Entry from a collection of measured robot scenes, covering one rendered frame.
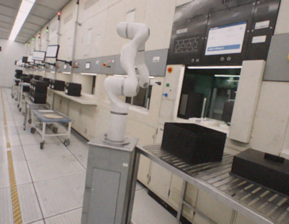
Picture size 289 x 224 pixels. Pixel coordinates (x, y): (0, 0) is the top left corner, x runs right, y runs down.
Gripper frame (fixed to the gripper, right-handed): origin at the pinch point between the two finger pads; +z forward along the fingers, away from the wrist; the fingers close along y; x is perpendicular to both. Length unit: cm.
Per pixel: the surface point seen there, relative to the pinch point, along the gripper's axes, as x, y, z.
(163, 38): 48, -16, 12
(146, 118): -39.3, -26.2, 12.3
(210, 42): 36, 40, 12
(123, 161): -52, 43, -60
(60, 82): -19, -353, 0
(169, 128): -29, 54, -36
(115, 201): -78, 42, -61
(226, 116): -21, 49, 43
